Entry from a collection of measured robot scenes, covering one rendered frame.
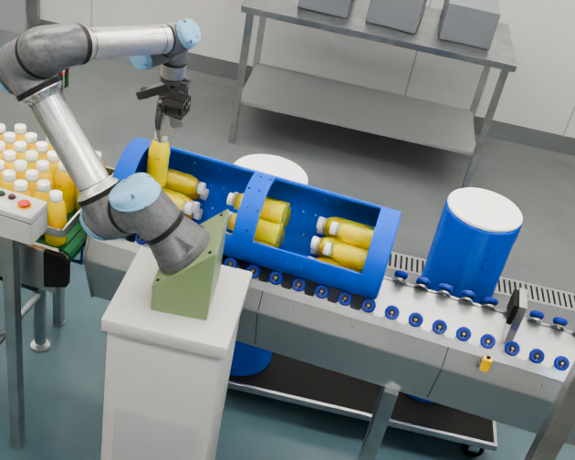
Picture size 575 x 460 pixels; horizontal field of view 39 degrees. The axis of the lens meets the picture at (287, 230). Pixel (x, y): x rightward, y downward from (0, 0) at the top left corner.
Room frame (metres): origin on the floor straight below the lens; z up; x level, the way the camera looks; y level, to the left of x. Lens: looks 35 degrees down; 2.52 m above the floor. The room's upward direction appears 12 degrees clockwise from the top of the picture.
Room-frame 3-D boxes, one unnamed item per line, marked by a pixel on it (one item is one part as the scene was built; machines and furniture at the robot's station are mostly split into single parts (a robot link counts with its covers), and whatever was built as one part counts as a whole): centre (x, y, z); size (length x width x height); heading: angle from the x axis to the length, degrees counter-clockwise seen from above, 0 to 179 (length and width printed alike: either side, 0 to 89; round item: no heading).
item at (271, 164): (2.48, 0.10, 1.03); 0.28 x 0.28 x 0.01
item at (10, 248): (1.92, 0.83, 0.50); 0.04 x 0.04 x 1.00; 82
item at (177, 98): (2.14, 0.41, 1.43); 0.09 x 0.08 x 0.12; 82
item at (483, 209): (2.55, -0.69, 1.03); 0.28 x 0.28 x 0.01
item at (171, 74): (2.15, 0.42, 1.51); 0.08 x 0.08 x 0.05
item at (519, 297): (1.99, -0.74, 1.00); 0.10 x 0.04 x 0.15; 172
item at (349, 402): (2.54, -0.25, 0.08); 1.50 x 0.52 x 0.15; 88
